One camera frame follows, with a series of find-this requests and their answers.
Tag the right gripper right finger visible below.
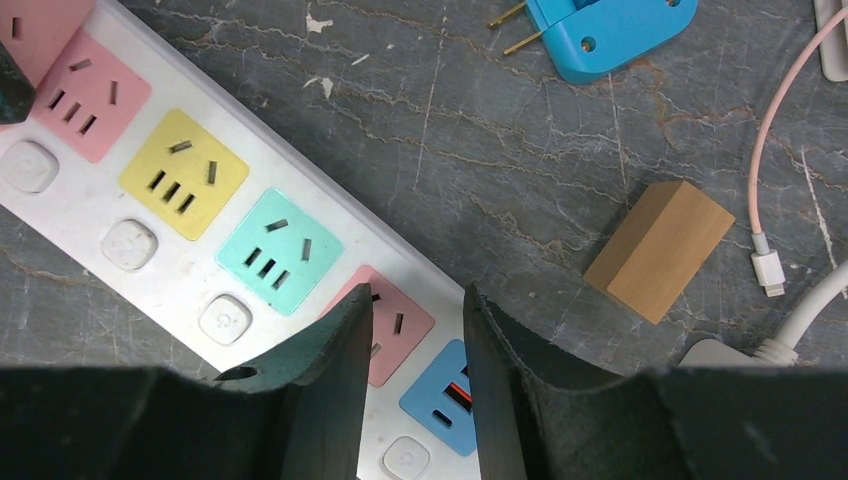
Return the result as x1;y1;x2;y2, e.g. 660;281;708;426
463;284;847;479

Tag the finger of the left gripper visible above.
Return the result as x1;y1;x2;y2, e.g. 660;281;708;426
1;40;35;125

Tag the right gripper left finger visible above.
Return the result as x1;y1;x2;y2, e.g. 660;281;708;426
1;284;373;479

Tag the pink white plug adapter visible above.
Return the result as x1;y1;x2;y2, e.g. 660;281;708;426
1;0;95;87

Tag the long white power strip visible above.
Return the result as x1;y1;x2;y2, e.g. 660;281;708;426
1;1;480;479

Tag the light blue adapter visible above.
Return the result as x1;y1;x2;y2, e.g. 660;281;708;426
488;0;698;85

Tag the small white power strip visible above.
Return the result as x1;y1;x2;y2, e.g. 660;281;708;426
679;339;765;368

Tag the small brown block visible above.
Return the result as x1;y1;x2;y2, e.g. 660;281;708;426
584;180;735;324

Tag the white bundled power cord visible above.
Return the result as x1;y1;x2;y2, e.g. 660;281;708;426
751;258;848;367

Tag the thin pink usb cable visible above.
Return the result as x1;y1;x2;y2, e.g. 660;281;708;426
747;6;848;299

